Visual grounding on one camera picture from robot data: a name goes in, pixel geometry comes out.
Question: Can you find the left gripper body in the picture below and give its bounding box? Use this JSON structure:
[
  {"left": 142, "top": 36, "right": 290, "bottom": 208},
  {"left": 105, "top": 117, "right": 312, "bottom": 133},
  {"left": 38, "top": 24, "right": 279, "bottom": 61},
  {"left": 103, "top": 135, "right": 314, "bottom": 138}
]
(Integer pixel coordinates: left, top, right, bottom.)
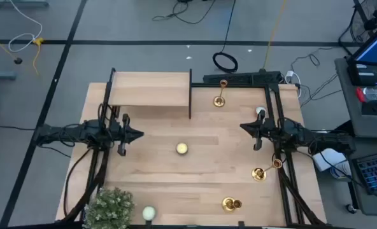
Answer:
[{"left": 110, "top": 113, "right": 129, "bottom": 157}]

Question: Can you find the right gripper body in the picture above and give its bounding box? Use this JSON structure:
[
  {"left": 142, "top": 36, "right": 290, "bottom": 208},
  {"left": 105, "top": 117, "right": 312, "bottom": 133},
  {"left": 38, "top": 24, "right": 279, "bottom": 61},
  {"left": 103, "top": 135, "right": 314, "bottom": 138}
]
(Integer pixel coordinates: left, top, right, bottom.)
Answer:
[{"left": 253, "top": 111, "right": 275, "bottom": 151}]

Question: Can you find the gold candlestick holder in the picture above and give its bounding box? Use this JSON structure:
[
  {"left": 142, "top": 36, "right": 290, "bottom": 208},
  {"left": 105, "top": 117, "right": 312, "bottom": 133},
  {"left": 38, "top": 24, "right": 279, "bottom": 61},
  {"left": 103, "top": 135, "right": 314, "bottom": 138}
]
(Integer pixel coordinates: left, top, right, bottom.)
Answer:
[
  {"left": 213, "top": 79, "right": 229, "bottom": 108},
  {"left": 221, "top": 196, "right": 243, "bottom": 212},
  {"left": 251, "top": 158, "right": 283, "bottom": 183}
]

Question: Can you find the red patterned candle tin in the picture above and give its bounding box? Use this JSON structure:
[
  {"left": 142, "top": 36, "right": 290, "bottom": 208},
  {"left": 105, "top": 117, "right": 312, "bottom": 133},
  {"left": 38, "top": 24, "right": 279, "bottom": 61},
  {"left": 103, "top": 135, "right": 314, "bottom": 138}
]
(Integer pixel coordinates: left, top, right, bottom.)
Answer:
[{"left": 175, "top": 142, "right": 189, "bottom": 156}]

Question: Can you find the wooden shelf with black legs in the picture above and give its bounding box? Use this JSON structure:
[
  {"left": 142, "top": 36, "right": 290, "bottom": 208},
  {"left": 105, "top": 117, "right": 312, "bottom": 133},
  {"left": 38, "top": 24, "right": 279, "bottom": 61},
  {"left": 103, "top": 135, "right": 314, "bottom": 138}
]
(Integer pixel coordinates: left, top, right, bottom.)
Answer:
[{"left": 104, "top": 67, "right": 193, "bottom": 120}]

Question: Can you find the black power strip box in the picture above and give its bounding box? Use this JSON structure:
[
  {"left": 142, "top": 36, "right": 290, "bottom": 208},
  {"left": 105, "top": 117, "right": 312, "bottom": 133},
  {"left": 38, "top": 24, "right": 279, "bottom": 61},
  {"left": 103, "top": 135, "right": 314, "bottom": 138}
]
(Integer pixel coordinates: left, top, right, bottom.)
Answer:
[{"left": 203, "top": 71, "right": 283, "bottom": 86}]

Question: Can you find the white box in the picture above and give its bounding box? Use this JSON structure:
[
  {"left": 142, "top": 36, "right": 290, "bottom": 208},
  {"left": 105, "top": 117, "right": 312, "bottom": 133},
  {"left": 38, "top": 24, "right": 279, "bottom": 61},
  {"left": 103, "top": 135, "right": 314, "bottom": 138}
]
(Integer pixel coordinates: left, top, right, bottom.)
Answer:
[{"left": 311, "top": 148, "right": 348, "bottom": 172}]

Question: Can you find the green artificial plant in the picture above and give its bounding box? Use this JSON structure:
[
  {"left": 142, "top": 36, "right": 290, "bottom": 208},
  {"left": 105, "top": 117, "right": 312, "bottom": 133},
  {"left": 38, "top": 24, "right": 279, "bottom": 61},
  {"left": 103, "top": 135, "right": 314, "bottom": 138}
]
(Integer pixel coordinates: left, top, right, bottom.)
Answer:
[{"left": 83, "top": 186, "right": 136, "bottom": 229}]

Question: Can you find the grey desk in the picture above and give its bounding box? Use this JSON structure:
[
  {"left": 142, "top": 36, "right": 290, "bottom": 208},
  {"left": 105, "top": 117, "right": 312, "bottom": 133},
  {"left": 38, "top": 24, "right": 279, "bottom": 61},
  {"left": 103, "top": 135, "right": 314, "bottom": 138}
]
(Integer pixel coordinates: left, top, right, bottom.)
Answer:
[{"left": 334, "top": 56, "right": 377, "bottom": 139}]

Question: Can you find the black cube device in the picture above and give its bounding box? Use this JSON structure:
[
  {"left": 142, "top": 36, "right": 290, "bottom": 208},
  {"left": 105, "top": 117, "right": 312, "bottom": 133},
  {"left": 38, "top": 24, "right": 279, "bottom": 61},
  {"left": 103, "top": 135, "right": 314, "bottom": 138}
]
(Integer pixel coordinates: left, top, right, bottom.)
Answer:
[{"left": 362, "top": 100, "right": 377, "bottom": 117}]

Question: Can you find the black box device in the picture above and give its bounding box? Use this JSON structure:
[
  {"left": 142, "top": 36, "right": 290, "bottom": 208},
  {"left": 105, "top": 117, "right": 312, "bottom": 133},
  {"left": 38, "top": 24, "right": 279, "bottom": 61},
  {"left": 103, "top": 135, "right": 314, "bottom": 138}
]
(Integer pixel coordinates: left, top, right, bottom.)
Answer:
[{"left": 347, "top": 62, "right": 377, "bottom": 87}]

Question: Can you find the grey rolling cart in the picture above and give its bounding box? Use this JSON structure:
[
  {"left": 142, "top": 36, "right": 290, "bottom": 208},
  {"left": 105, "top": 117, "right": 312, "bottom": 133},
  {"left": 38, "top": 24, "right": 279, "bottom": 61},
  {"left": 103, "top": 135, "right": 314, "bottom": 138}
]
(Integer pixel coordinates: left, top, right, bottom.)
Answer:
[{"left": 346, "top": 136, "right": 377, "bottom": 219}]

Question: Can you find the black fan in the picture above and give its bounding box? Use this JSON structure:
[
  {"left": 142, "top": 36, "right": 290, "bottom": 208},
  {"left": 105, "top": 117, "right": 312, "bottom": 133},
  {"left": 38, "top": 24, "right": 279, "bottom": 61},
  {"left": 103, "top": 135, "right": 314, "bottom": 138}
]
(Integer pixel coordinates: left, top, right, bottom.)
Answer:
[{"left": 338, "top": 0, "right": 377, "bottom": 44}]

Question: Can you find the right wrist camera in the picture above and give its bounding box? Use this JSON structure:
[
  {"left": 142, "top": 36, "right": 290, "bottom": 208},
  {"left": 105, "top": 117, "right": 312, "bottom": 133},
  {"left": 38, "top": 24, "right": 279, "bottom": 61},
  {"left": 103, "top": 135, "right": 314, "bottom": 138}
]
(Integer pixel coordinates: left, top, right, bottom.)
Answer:
[{"left": 264, "top": 122, "right": 278, "bottom": 137}]

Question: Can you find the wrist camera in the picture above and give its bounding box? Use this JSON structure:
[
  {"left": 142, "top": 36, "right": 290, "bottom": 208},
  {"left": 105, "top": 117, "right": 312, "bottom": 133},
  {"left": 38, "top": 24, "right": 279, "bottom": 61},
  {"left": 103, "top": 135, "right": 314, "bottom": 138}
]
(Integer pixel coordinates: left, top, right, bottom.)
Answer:
[
  {"left": 264, "top": 122, "right": 278, "bottom": 137},
  {"left": 109, "top": 120, "right": 122, "bottom": 136}
]

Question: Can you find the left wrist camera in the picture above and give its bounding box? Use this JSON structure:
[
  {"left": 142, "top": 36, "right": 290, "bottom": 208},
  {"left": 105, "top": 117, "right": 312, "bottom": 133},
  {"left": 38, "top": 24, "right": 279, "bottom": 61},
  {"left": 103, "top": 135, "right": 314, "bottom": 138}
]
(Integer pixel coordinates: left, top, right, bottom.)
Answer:
[{"left": 109, "top": 120, "right": 122, "bottom": 136}]

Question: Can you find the black rig frame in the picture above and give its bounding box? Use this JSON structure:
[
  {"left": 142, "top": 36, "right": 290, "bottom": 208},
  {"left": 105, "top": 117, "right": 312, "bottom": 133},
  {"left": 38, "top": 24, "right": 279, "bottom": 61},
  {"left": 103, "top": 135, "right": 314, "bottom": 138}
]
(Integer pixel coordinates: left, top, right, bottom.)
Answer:
[{"left": 62, "top": 82, "right": 326, "bottom": 229}]

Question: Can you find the black coiled cable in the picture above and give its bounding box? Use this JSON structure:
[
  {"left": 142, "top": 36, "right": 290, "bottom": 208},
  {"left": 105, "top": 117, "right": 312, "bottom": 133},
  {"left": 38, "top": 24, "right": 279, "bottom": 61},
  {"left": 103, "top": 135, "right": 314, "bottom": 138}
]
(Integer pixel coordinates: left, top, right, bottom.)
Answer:
[{"left": 211, "top": 0, "right": 239, "bottom": 74}]

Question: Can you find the thin black cable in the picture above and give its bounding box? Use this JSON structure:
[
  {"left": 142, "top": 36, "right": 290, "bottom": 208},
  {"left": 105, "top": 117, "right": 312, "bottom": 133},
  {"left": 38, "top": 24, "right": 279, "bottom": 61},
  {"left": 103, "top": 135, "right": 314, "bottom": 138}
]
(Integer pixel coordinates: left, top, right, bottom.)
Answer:
[{"left": 290, "top": 46, "right": 344, "bottom": 108}]

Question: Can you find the yellow hanging cable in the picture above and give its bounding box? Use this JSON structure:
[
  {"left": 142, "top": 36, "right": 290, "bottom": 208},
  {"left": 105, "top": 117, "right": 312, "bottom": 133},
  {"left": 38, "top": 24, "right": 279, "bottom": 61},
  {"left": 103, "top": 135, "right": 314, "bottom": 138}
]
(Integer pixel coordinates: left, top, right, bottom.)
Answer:
[{"left": 262, "top": 0, "right": 288, "bottom": 71}]

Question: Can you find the black floor cable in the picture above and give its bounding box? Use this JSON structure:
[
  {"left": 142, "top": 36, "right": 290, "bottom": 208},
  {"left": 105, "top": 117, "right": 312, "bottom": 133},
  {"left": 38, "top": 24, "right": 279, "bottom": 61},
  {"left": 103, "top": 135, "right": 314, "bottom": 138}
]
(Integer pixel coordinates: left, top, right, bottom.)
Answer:
[
  {"left": 152, "top": 0, "right": 218, "bottom": 25},
  {"left": 0, "top": 123, "right": 36, "bottom": 131}
]

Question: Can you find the yellow floor cable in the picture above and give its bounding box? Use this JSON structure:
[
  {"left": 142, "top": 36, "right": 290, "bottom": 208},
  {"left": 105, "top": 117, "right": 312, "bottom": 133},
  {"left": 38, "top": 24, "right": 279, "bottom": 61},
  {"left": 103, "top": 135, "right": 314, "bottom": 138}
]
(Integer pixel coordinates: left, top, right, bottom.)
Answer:
[{"left": 0, "top": 30, "right": 45, "bottom": 76}]

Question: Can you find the white floor cable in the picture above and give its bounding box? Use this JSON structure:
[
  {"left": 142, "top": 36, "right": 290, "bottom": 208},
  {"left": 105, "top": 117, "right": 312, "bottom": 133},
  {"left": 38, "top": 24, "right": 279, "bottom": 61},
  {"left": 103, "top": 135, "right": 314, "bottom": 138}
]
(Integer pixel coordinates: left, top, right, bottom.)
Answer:
[{"left": 7, "top": 0, "right": 43, "bottom": 53}]

